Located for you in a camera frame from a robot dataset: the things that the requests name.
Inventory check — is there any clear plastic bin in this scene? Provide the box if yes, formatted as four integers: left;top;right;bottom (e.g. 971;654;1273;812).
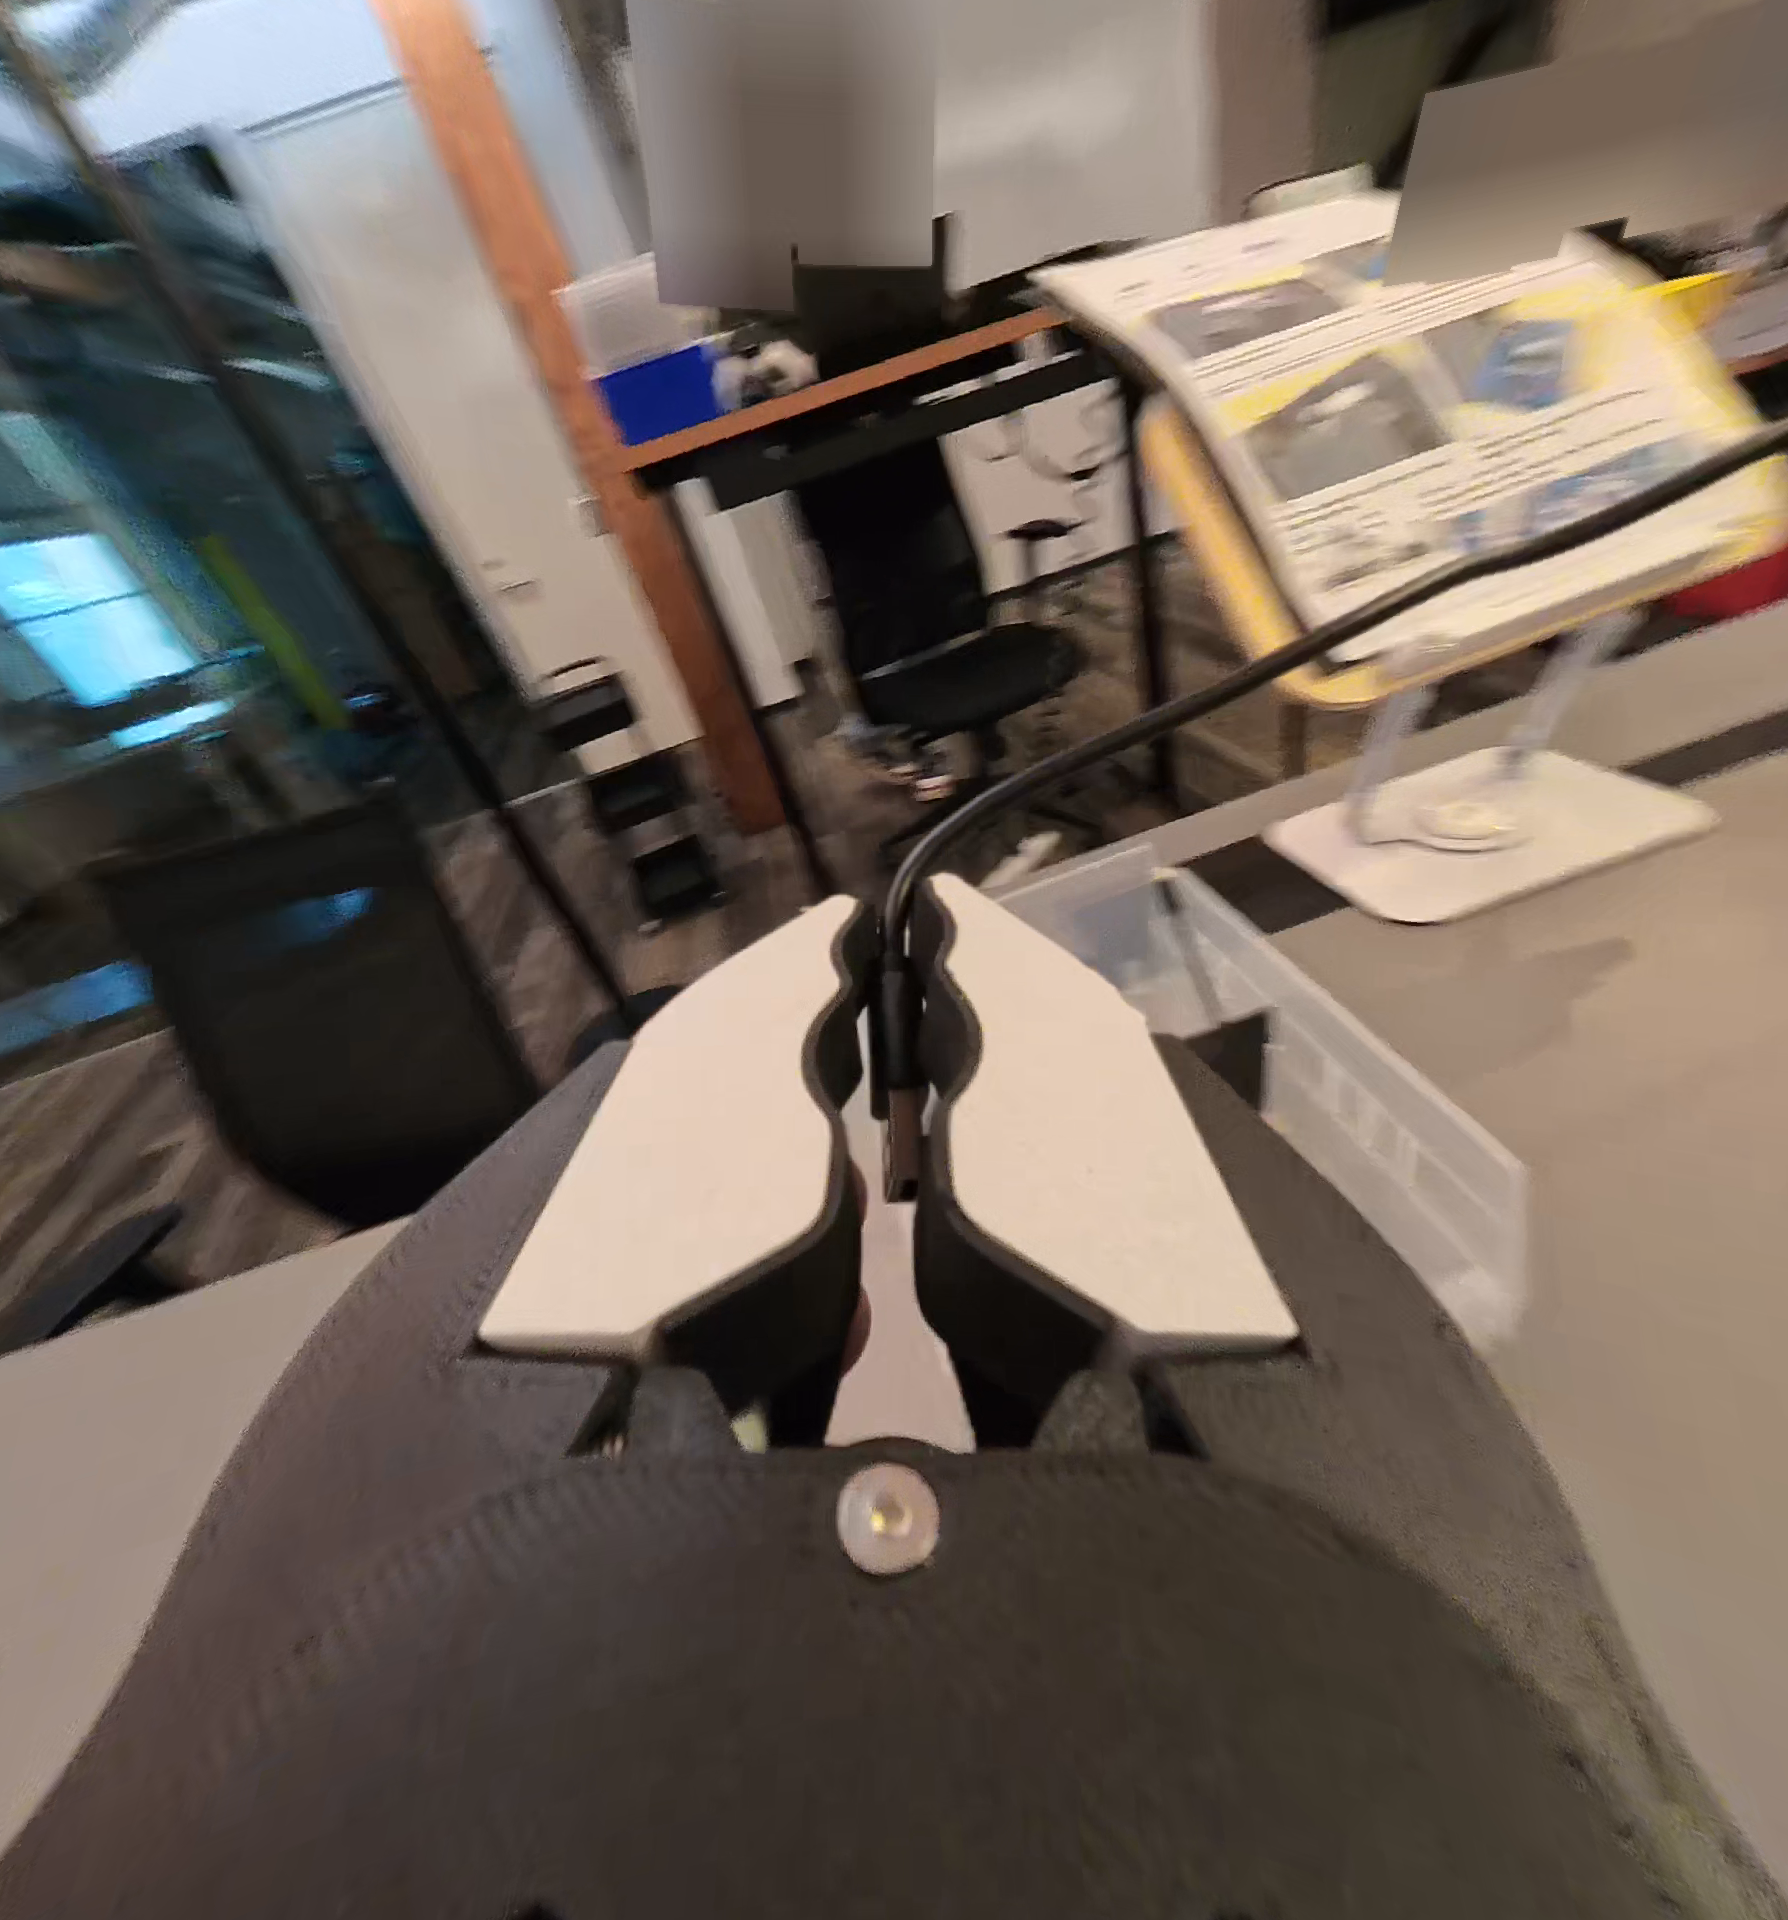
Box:
986;841;1533;1338

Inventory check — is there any black wheeled bin rack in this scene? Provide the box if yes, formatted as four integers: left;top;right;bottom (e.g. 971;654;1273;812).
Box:
534;675;734;934

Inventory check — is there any black laptop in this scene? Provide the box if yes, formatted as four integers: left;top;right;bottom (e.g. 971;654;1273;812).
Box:
790;215;961;357

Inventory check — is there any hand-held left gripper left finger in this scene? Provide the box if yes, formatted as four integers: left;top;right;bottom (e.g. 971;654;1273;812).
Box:
474;894;873;1447

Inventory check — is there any printed instruction sheet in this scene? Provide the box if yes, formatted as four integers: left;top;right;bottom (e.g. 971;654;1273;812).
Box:
1033;196;1788;661

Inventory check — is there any blue plastic bin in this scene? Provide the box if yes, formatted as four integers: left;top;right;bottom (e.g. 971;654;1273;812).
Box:
594;341;725;447

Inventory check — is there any black hub cable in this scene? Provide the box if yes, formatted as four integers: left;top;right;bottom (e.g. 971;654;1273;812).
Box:
872;392;1788;1204

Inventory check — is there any red bag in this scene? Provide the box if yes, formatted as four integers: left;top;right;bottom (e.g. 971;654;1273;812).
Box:
1670;506;1788;626

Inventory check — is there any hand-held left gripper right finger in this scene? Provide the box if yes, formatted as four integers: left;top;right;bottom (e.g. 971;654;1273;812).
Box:
913;874;1304;1447

